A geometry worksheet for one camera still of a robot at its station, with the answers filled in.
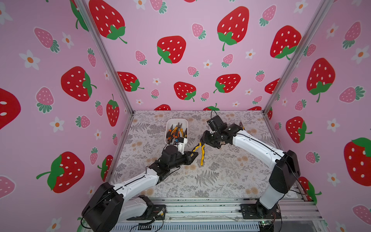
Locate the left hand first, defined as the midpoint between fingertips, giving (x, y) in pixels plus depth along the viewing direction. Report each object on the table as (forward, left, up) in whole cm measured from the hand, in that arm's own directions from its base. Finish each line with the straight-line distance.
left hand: (198, 154), depth 78 cm
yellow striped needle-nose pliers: (+2, -2, -1) cm, 3 cm away
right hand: (+10, -4, +1) cm, 10 cm away
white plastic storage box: (+27, +16, -14) cm, 35 cm away
